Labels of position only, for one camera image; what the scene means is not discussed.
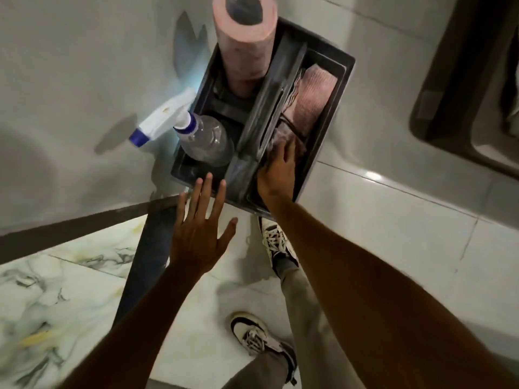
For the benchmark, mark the person's left white black sneaker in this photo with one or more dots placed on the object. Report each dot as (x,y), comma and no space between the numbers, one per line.
(255,336)

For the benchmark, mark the person's right forearm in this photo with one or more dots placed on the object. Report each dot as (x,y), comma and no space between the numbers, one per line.
(365,303)

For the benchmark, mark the grey plastic cleaning caddy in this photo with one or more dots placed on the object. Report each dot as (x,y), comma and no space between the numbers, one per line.
(267,105)

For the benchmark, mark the person's right white black sneaker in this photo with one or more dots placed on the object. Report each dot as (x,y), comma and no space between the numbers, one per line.
(277,243)

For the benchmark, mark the dark brown framed fixture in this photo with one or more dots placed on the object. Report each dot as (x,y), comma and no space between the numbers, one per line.
(458,76)

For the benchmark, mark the person's grey trousers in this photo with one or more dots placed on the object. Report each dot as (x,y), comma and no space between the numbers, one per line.
(312,340)

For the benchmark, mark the person's left middle finger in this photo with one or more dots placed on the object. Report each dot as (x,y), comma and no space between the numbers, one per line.
(205,196)

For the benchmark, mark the person's white black sneaker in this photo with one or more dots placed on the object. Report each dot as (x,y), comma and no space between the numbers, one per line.
(277,243)
(255,336)

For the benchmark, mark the person's right hand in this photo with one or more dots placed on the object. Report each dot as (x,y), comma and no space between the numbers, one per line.
(277,178)

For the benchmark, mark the folded pink cloth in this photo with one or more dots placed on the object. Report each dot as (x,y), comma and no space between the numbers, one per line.
(314,97)

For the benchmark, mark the person's left thumb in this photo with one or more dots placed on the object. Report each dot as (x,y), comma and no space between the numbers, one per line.
(228,232)

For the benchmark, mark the person's left forearm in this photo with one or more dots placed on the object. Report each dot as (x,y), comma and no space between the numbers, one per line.
(133,340)

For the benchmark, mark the clear spray bottle blue nozzle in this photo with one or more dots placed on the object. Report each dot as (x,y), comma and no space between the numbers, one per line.
(204,139)

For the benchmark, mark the person's right fingers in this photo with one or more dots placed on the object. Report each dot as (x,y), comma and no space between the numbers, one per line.
(287,153)

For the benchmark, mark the pink paper towel roll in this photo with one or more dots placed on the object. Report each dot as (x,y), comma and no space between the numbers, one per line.
(245,44)

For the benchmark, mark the person's left hand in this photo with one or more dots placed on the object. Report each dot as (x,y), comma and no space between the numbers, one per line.
(194,243)

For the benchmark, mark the person's left little finger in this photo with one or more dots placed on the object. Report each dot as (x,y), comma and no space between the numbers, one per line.
(181,210)

